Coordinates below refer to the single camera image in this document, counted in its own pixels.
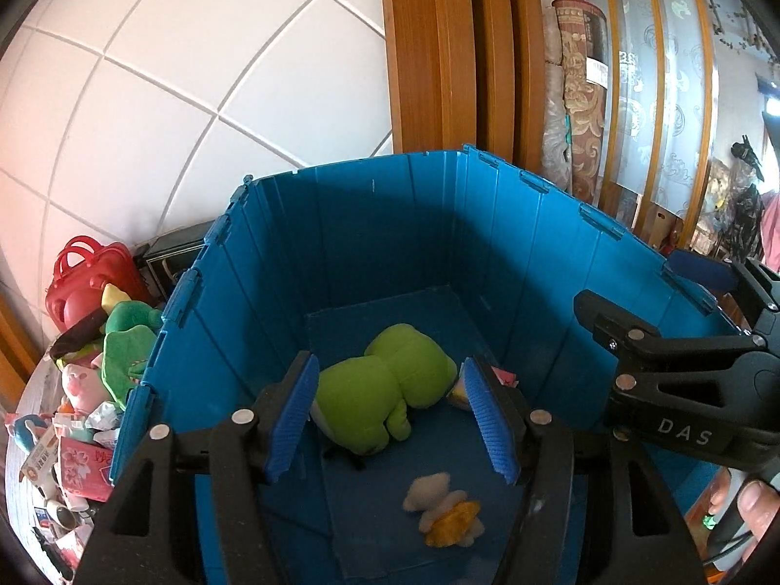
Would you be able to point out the green plush dinosaur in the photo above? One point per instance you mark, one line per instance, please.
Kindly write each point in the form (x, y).
(125, 353)

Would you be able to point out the white mug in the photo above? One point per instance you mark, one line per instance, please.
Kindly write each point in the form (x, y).
(64, 515)

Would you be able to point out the blue toy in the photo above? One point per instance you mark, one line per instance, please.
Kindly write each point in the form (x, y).
(27, 432)

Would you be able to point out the wooden door frame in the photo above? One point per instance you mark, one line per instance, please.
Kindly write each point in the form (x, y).
(426, 42)

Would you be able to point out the blue folding plastic crate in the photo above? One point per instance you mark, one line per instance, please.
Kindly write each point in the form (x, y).
(396, 225)

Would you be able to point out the pink pig plush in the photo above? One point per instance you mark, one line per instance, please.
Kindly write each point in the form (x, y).
(80, 387)

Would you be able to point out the small white yellow plush toy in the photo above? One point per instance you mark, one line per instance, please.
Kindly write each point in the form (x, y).
(451, 521)

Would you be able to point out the brown patterned rolled carpet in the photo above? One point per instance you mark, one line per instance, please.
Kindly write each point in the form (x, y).
(585, 128)

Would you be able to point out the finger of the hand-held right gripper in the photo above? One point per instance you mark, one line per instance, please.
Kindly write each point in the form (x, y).
(670, 347)
(701, 271)

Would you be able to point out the black box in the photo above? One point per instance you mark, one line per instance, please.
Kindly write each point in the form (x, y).
(167, 256)

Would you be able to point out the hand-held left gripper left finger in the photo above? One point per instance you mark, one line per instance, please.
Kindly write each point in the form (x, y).
(292, 414)

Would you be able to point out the white orange printed box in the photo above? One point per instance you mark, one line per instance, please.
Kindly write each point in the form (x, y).
(41, 463)

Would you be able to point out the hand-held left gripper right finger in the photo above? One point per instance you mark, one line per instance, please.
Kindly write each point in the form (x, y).
(487, 420)

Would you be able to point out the yellow plush piece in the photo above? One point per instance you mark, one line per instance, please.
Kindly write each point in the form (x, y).
(113, 297)

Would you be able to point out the pink cloth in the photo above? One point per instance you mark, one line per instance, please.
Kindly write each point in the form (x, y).
(772, 222)

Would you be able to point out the crumpled white wrapper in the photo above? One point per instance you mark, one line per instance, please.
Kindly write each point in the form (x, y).
(105, 421)

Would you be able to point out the red plastic basket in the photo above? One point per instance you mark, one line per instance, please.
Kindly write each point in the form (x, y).
(85, 292)

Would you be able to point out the green plush frog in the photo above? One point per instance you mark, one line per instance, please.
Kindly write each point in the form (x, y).
(365, 396)

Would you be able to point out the frosted glass sliding door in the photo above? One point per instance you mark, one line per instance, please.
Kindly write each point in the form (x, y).
(658, 73)

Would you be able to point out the grey rolled carpet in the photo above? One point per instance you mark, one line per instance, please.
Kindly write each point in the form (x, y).
(556, 116)

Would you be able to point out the person's right hand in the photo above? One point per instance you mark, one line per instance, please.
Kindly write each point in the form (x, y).
(758, 509)

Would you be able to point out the pink teal tissue pack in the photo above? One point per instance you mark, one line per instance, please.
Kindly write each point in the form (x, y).
(458, 389)

